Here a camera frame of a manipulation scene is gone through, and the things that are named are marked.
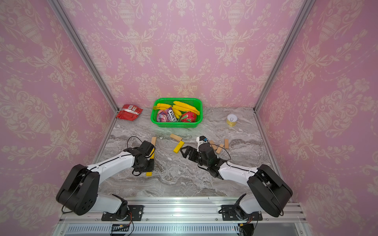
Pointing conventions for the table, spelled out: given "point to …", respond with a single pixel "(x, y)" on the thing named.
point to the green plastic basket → (197, 103)
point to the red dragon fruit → (188, 116)
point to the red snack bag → (129, 112)
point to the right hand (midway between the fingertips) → (181, 154)
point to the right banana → (181, 106)
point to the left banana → (162, 106)
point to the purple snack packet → (166, 115)
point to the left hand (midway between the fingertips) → (151, 169)
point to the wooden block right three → (226, 143)
